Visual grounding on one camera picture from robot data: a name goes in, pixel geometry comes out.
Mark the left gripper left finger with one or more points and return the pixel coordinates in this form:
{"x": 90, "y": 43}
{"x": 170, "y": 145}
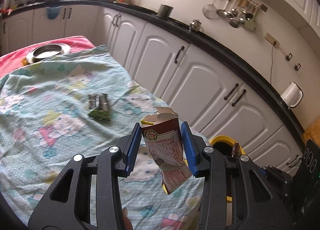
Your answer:
{"x": 85, "y": 194}

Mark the hanging steel ladle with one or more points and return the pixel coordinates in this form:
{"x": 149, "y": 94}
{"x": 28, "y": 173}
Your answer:
{"x": 222, "y": 12}

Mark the steel teapot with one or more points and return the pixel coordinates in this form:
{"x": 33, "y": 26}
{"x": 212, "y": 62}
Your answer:
{"x": 195, "y": 25}

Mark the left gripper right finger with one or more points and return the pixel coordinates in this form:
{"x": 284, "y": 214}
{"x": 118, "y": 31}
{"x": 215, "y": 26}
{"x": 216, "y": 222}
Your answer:
{"x": 236, "y": 194}

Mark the wall power socket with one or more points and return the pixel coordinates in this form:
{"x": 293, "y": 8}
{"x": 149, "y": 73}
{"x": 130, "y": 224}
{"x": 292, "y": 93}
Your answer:
{"x": 271, "y": 40}

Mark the wire mesh strainer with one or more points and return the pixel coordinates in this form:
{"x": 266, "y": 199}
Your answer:
{"x": 209, "y": 11}

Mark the green hanging spatula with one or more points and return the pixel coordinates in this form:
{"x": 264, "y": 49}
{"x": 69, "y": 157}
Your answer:
{"x": 250, "y": 21}

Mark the green pea snack packet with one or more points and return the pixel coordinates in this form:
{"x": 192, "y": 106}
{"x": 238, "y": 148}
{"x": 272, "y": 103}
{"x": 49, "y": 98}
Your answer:
{"x": 98, "y": 107}

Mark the pink red cloth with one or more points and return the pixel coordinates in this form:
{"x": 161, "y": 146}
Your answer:
{"x": 24, "y": 56}

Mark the white lower cabinets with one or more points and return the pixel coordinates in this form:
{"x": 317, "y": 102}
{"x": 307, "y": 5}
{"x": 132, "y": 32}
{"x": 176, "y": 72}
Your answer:
{"x": 209, "y": 86}

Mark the yellow rimmed trash bin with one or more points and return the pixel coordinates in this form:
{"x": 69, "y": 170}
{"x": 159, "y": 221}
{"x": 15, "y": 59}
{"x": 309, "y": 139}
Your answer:
{"x": 229, "y": 147}

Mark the black induction cooker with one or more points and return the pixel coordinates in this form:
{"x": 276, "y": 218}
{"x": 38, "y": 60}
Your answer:
{"x": 310, "y": 157}

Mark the red snack box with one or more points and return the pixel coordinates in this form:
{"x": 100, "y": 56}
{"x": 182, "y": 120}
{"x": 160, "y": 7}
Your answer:
{"x": 162, "y": 136}

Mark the cartoon print green tablecloth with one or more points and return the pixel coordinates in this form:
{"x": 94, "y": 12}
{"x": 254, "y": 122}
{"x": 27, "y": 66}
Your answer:
{"x": 45, "y": 122}

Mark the white electric kettle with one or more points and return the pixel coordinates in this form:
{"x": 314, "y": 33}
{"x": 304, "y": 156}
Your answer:
{"x": 292, "y": 95}

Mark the blue hanging basin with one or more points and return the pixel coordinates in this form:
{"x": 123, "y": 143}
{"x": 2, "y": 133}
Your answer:
{"x": 53, "y": 12}

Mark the dark metal cup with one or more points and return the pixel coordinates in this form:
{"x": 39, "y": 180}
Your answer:
{"x": 164, "y": 11}

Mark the steel bowl on table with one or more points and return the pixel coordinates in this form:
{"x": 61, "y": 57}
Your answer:
{"x": 47, "y": 51}

